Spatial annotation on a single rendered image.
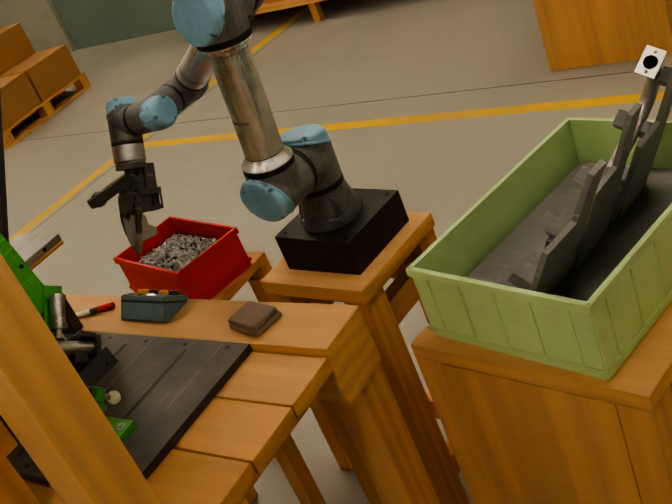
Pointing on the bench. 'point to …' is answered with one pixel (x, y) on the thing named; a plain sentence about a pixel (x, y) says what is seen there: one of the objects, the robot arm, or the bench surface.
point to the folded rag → (254, 318)
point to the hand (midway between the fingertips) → (135, 248)
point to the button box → (151, 306)
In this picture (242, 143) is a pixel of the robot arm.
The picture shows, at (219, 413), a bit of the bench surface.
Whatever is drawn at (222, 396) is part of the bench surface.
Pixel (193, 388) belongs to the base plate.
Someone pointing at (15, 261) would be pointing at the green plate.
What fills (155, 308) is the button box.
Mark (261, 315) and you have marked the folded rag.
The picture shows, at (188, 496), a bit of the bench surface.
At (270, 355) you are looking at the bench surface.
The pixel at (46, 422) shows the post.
